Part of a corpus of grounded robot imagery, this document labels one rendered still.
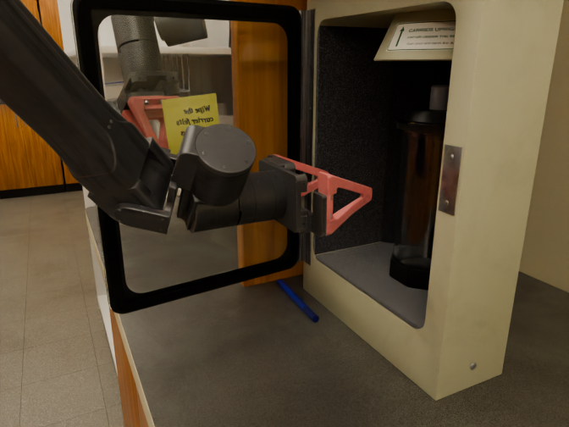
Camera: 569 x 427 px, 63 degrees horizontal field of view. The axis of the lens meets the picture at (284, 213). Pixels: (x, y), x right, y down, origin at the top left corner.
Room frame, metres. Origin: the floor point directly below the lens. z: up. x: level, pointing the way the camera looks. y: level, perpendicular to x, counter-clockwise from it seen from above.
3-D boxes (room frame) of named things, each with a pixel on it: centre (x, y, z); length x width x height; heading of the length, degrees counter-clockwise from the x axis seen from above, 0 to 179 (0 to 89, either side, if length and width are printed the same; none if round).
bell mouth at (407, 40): (0.62, -0.20, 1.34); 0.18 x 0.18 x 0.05
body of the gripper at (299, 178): (0.52, 0.03, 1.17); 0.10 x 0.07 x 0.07; 26
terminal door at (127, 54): (0.64, 0.11, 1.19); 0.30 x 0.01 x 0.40; 123
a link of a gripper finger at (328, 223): (0.52, -0.05, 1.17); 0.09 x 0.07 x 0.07; 116
